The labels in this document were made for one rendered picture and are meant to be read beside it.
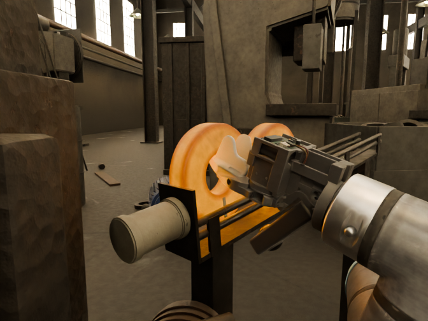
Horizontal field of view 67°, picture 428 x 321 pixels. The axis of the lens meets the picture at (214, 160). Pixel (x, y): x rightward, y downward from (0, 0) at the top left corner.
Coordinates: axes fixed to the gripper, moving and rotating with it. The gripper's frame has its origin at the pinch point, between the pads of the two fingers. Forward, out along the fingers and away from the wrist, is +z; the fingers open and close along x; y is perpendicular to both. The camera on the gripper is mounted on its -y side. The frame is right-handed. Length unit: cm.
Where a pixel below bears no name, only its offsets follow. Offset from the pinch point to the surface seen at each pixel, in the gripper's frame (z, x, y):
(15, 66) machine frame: 23.8, 20.5, 8.2
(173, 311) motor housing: -6.1, 9.3, -20.3
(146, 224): -3.8, 14.6, -5.1
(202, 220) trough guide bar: -5.6, 6.4, -5.8
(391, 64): 217, -818, 48
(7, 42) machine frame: 24.0, 21.4, 11.4
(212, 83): 161, -170, -16
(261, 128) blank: 0.6, -12.0, 4.3
